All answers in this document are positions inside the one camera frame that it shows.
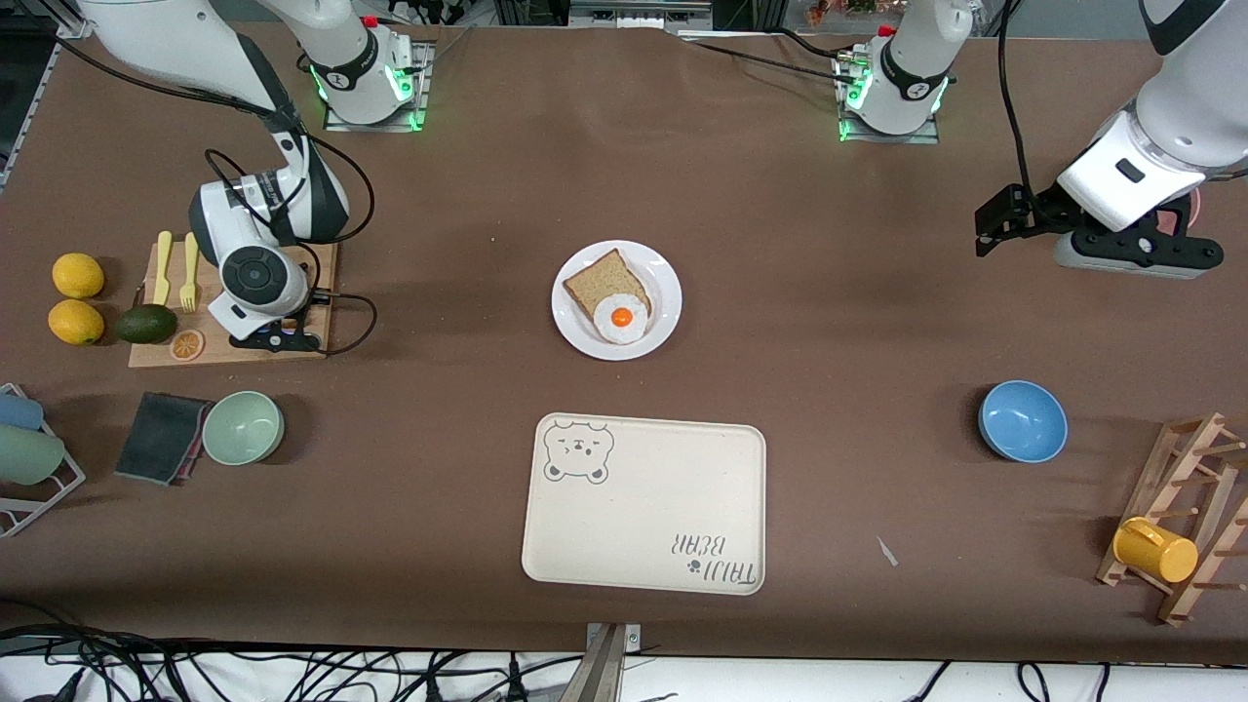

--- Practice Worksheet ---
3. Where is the white round plate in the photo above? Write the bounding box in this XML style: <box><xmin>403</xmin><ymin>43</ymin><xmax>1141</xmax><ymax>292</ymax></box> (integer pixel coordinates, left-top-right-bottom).
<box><xmin>551</xmin><ymin>240</ymin><xmax>683</xmax><ymax>363</ymax></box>

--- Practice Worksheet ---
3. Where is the pink disc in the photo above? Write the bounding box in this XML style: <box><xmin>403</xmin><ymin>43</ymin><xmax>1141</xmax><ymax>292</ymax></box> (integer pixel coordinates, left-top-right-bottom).
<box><xmin>1160</xmin><ymin>185</ymin><xmax>1202</xmax><ymax>231</ymax></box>

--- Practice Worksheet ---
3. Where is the blue bowl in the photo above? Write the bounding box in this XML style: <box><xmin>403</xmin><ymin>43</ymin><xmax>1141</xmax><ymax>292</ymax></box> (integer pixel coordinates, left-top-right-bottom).
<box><xmin>978</xmin><ymin>380</ymin><xmax>1069</xmax><ymax>464</ymax></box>

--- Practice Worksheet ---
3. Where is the wooden mug rack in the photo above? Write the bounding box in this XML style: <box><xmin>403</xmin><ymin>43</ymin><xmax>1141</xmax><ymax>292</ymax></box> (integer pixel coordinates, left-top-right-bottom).
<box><xmin>1096</xmin><ymin>412</ymin><xmax>1248</xmax><ymax>627</ymax></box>

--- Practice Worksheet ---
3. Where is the yellow mug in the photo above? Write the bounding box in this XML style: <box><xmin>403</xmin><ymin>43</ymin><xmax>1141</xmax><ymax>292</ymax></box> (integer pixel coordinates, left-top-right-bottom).
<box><xmin>1112</xmin><ymin>517</ymin><xmax>1199</xmax><ymax>584</ymax></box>

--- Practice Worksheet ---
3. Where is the toy fried egg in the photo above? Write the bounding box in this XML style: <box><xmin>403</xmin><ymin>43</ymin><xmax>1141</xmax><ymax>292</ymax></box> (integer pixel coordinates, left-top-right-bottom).
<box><xmin>593</xmin><ymin>292</ymin><xmax>650</xmax><ymax>345</ymax></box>

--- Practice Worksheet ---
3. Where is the brown bread slice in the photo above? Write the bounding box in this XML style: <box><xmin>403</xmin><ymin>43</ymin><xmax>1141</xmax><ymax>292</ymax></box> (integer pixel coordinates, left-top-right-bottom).
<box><xmin>563</xmin><ymin>249</ymin><xmax>652</xmax><ymax>323</ymax></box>

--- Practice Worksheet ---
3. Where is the cream bear print tray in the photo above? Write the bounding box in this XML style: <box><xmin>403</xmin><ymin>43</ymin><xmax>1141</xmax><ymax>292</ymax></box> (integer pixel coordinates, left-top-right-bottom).
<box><xmin>521</xmin><ymin>413</ymin><xmax>767</xmax><ymax>597</ymax></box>

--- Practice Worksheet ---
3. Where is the pale green bowl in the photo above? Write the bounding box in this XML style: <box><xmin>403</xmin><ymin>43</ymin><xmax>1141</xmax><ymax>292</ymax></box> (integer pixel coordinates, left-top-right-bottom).
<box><xmin>202</xmin><ymin>391</ymin><xmax>286</xmax><ymax>466</ymax></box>

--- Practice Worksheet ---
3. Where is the wooden cutting board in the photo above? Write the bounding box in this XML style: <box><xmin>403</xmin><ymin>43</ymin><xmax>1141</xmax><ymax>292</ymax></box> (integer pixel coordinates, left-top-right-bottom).
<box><xmin>128</xmin><ymin>232</ymin><xmax>339</xmax><ymax>370</ymax></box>

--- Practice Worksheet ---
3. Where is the yellow plastic fork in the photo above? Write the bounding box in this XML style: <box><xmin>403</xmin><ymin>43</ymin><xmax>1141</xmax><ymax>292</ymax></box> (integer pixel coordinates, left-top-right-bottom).
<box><xmin>179</xmin><ymin>232</ymin><xmax>201</xmax><ymax>314</ymax></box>

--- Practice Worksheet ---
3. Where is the dark green avocado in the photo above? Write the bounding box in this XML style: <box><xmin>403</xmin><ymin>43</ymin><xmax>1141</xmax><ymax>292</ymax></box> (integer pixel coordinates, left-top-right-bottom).
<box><xmin>117</xmin><ymin>304</ymin><xmax>179</xmax><ymax>344</ymax></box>

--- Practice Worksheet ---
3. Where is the dark grey folded cloth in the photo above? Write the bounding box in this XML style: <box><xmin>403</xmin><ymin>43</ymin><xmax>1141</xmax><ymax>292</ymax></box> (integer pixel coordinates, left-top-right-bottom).
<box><xmin>114</xmin><ymin>392</ymin><xmax>213</xmax><ymax>487</ymax></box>

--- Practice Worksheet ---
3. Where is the yellow lemon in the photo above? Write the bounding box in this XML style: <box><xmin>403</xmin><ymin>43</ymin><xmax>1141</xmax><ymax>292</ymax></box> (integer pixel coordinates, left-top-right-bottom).
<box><xmin>52</xmin><ymin>253</ymin><xmax>105</xmax><ymax>299</ymax></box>
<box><xmin>48</xmin><ymin>299</ymin><xmax>105</xmax><ymax>346</ymax></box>

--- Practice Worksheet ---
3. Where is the light blue cup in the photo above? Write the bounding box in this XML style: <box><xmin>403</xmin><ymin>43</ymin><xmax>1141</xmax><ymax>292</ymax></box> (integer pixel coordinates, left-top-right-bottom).
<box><xmin>0</xmin><ymin>392</ymin><xmax>45</xmax><ymax>432</ymax></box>

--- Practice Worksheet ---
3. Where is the pale green cup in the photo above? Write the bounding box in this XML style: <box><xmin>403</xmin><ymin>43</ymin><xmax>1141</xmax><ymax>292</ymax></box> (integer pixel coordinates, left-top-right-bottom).
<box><xmin>0</xmin><ymin>426</ymin><xmax>66</xmax><ymax>487</ymax></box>

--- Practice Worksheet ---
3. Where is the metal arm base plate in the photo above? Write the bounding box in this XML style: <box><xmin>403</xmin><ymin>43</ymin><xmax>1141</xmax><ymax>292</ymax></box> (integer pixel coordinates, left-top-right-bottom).
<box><xmin>324</xmin><ymin>41</ymin><xmax>432</xmax><ymax>134</ymax></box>
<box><xmin>837</xmin><ymin>49</ymin><xmax>942</xmax><ymax>145</ymax></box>

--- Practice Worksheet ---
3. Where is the thin black table cable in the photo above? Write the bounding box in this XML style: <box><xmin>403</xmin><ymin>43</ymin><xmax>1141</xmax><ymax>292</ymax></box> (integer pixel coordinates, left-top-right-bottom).
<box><xmin>678</xmin><ymin>29</ymin><xmax>864</xmax><ymax>84</ymax></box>

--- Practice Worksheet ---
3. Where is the aluminium profile frame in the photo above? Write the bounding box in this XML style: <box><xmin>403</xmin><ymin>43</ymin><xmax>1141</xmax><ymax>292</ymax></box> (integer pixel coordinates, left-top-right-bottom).
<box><xmin>492</xmin><ymin>0</ymin><xmax>781</xmax><ymax>30</ymax></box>

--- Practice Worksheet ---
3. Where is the grey metal clamp bracket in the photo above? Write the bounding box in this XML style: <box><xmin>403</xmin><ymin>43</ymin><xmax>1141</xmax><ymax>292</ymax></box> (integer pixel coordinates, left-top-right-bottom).
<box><xmin>583</xmin><ymin>622</ymin><xmax>644</xmax><ymax>702</ymax></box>

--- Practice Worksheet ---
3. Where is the black cable bundle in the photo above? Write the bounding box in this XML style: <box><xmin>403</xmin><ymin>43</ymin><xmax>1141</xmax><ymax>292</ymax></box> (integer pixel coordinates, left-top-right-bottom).
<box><xmin>0</xmin><ymin>624</ymin><xmax>586</xmax><ymax>702</ymax></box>

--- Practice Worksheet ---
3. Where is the white wire cup rack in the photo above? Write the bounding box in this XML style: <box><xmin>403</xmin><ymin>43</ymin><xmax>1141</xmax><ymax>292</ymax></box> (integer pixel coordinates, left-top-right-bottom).
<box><xmin>0</xmin><ymin>383</ymin><xmax>87</xmax><ymax>539</ymax></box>

